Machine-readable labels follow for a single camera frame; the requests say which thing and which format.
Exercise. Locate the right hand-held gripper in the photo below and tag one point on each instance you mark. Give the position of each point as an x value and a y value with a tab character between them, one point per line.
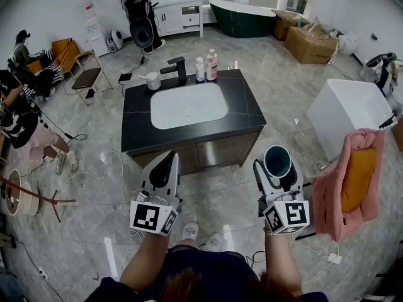
285	214

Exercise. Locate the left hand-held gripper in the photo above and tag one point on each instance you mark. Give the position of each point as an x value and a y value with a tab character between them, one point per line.
148	215

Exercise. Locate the teal cup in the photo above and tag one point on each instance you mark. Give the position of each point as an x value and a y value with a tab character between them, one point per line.
277	162

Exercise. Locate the white mug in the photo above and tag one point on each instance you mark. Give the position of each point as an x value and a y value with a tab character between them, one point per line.
153	82

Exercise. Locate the white bottle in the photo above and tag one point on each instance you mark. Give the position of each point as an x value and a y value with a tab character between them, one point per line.
200	71

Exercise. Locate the pink bottle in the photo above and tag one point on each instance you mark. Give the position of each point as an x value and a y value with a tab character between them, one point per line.
211	66

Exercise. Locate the person's left forearm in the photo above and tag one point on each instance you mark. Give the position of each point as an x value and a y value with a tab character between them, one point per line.
148	256

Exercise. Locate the pink blanket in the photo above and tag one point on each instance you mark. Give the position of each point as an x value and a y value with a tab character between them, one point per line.
327	197

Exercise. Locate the person's white shoe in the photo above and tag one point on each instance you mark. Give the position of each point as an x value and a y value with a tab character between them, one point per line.
214	241
190	231

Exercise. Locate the white sink basin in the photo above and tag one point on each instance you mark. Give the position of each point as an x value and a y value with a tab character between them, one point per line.
189	105

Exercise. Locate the orange cushion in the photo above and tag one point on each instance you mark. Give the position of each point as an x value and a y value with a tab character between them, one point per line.
359	178

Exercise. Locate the black-top vanity cabinet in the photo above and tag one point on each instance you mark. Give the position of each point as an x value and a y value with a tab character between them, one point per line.
245	105

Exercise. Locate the white power strip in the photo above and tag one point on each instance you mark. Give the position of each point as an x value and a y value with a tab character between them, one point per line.
334	258

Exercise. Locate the white rectangular tub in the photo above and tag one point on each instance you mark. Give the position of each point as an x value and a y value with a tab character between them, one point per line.
346	112

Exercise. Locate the person's dark clothing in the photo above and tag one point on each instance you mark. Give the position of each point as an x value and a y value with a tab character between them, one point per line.
204	263

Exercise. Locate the black tablet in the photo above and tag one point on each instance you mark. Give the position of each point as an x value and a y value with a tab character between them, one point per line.
125	76

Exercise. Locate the black faucet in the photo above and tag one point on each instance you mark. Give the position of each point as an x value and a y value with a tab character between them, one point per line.
180	71

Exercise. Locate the red metal stand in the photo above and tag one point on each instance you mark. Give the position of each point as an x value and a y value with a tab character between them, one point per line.
55	201

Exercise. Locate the wooden chair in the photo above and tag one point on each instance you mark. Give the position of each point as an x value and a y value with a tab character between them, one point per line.
86	77

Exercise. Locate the cardboard box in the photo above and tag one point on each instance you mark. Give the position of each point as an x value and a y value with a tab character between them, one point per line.
283	24
307	47

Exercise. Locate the white round appliance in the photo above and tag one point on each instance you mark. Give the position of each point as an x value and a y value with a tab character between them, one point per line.
115	41

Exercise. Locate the orange sofa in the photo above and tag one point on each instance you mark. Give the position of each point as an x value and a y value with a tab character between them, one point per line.
64	52

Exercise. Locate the white bag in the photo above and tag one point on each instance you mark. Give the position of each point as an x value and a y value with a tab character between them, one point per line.
348	42

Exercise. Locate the black headset device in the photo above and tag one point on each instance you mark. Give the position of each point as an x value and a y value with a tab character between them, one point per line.
382	64

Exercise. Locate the white vanity cabinet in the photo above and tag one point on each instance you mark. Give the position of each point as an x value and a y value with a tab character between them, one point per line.
176	14

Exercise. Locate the white water dispenser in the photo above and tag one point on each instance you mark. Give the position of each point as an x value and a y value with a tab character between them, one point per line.
94	24

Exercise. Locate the green bathtub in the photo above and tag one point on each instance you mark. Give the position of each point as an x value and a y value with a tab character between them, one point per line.
242	20

